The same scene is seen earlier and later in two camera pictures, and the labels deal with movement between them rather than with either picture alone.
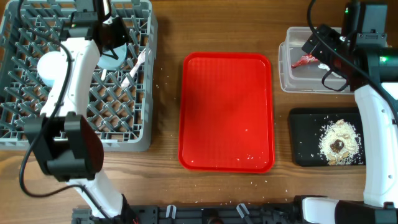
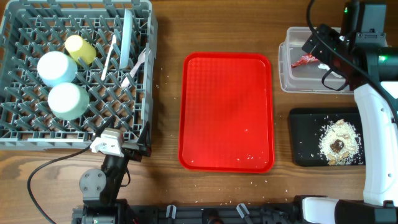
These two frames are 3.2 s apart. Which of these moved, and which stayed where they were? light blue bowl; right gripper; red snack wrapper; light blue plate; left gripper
Moved: left gripper; light blue plate
Stayed: light blue bowl; right gripper; red snack wrapper
